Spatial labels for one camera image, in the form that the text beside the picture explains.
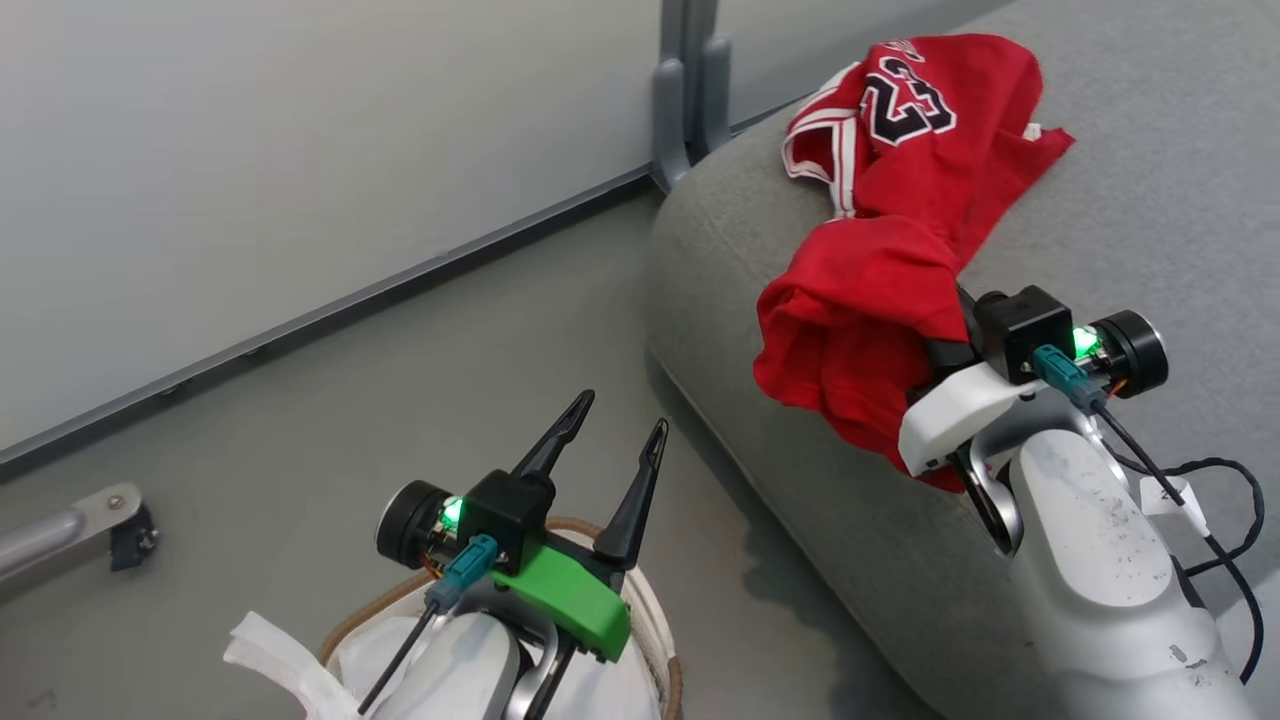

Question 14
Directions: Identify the red basketball jersey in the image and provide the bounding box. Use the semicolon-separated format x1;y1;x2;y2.
752;33;1077;494

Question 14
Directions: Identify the white cable label tag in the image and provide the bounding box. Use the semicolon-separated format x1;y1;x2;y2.
1138;474;1212;538

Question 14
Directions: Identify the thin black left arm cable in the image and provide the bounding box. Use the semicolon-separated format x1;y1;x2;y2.
357;598;443;716

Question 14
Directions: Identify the grey partition base rail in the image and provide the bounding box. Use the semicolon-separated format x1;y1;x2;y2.
0;165;663;479

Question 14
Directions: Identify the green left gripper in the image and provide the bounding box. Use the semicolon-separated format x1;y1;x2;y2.
488;389;670;664

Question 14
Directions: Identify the metal caster foot bracket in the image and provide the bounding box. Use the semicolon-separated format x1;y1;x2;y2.
0;482;161;603

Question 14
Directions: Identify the teal left camera connector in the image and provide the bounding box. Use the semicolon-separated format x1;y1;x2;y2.
428;533;500;611

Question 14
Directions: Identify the grey partition post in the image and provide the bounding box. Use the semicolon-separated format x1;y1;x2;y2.
650;0;737;193

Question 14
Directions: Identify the grey fabric sofa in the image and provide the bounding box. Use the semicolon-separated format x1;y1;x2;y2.
644;0;1280;720

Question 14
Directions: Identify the teal camera connector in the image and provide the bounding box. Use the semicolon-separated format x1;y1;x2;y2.
428;533;500;611
1031;344;1108;415

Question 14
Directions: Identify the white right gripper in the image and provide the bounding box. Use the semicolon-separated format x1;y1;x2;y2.
897;338;1053;478

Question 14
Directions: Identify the teal right camera connector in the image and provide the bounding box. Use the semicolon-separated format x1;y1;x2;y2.
1031;344;1108;415

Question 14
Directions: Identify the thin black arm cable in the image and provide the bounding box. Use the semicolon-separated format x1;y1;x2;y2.
1093;400;1267;685
357;598;443;716

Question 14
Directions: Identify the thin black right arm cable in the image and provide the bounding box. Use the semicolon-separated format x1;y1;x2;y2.
1093;400;1267;685

